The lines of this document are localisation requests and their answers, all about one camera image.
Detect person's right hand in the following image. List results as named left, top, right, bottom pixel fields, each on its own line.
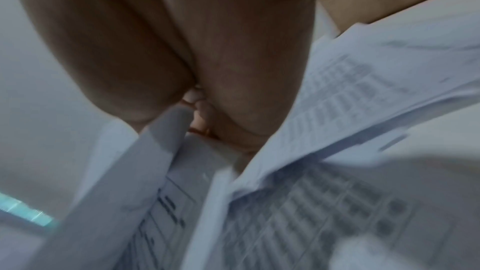
left=11, top=0, right=320, bottom=157

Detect printed paper sheet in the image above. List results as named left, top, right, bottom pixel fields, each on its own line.
left=27, top=105, right=196, bottom=270

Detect white printed paper sheets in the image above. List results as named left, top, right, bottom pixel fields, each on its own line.
left=70, top=4, right=480, bottom=270

